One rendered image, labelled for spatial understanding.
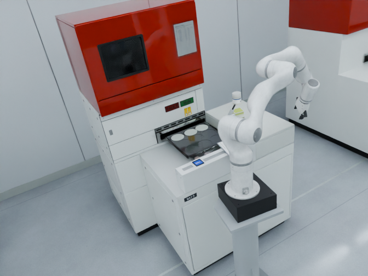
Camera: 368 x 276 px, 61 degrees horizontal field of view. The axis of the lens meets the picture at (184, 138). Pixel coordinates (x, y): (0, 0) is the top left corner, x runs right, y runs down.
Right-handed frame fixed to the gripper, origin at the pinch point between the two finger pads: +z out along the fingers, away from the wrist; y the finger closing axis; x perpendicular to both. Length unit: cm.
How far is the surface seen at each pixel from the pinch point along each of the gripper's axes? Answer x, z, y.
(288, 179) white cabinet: -8, 41, 32
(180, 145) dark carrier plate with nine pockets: -85, 14, 2
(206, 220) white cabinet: -77, 27, 55
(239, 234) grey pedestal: -62, 4, 73
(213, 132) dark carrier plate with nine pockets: -59, 18, -6
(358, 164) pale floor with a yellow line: 95, 112, 3
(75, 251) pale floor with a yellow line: -188, 98, 41
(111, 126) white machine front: -131, 0, -14
